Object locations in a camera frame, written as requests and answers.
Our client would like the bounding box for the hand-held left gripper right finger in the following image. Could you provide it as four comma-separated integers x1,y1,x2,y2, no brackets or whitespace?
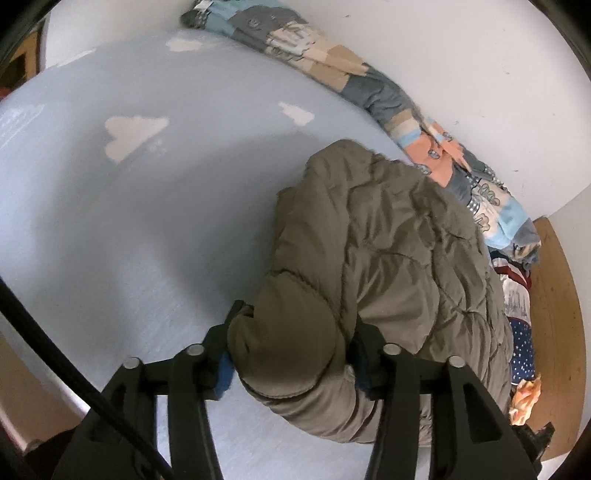
346,323,539,480

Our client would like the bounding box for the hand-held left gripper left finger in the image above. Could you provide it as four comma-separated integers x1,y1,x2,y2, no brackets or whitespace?
51,300,246,480

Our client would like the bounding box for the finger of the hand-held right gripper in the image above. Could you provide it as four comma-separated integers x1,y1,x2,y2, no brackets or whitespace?
515,421,555,480

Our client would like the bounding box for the olive padded jacket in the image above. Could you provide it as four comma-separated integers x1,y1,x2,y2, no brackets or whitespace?
226,139,514,446

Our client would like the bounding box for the orange cloth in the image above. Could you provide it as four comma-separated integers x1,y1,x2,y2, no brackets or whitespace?
508,374,542,428

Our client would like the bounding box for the wooden headboard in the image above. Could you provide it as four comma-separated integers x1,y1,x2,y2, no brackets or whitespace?
526,217,587,462

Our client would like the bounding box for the light blue cloud-print blanket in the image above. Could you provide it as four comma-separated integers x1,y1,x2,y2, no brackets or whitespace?
0,32,435,480

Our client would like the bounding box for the patchwork print quilt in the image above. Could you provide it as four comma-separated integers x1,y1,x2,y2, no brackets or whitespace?
180,0,542,271

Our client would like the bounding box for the black cable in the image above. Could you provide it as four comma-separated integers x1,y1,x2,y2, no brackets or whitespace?
0,277,176,480

